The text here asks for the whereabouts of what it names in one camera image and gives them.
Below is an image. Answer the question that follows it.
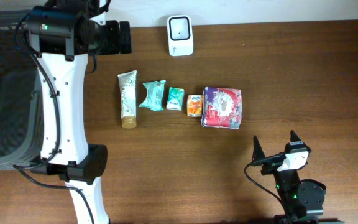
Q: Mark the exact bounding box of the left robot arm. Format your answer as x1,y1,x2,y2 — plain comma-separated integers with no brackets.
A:
21,1,132,223

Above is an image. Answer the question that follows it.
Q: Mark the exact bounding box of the red floral tissue pack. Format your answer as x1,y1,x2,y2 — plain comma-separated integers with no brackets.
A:
201,87,242,129

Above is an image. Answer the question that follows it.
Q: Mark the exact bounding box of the orange tissue pocket pack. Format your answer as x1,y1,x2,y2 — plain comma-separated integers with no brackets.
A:
186,95,203,117

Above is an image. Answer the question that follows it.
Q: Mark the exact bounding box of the green white tissue pocket pack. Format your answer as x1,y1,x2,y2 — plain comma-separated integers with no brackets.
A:
166,87,185,111

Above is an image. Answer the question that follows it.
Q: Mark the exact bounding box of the white cream tube gold cap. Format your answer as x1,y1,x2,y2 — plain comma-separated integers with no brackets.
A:
117,70,137,129

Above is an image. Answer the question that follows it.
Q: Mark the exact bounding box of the white barcode scanner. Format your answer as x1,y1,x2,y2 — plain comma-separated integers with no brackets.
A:
167,15,194,57

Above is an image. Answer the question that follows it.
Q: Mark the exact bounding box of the grey plastic mesh basket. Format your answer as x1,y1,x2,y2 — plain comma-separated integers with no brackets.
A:
0,10,44,170

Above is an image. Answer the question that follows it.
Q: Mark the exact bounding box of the mint green wipes packet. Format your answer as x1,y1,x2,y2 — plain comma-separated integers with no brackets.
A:
139,80,166,111

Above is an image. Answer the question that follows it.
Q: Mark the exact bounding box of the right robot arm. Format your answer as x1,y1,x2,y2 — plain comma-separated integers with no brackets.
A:
244,131,342,224

